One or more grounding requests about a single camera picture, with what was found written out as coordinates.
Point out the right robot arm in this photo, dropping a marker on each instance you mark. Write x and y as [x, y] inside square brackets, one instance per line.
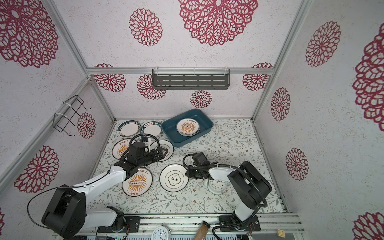
[250, 185]

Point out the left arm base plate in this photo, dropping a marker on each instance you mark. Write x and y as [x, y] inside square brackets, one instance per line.
[128, 225]

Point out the white alarm clock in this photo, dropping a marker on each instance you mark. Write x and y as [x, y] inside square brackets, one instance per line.
[216, 187]

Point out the brown cork-top bottle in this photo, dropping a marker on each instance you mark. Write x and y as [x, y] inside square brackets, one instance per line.
[202, 231]

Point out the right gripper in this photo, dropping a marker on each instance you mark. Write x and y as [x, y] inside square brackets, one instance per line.
[189, 172]

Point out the grey wall shelf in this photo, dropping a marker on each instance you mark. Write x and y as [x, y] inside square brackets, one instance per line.
[191, 79]

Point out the white clock at front edge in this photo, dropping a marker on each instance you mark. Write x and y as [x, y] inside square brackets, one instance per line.
[161, 233]

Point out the black wire rack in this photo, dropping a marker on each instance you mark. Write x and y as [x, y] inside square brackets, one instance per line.
[74, 103]

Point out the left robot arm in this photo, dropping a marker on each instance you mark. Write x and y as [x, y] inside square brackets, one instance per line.
[67, 212]

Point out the teal plastic bin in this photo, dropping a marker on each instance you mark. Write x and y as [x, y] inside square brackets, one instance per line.
[170, 127]

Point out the orange sunburst plate front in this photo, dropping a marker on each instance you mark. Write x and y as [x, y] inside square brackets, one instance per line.
[138, 184]

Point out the white flower-pattern plate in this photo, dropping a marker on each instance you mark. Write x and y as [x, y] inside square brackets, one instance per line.
[173, 178]
[166, 146]

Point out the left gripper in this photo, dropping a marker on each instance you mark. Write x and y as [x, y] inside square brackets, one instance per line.
[156, 157]

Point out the small wooden block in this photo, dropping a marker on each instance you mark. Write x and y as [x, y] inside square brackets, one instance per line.
[281, 233]

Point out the plain green-rim plate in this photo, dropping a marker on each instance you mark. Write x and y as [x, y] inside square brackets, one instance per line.
[129, 128]

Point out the green Hao Wei plate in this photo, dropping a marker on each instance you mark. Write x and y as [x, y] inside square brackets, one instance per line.
[153, 128]

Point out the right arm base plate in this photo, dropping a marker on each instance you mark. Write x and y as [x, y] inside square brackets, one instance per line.
[234, 224]

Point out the orange sunburst plate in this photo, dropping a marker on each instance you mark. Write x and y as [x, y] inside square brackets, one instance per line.
[120, 147]
[138, 184]
[188, 127]

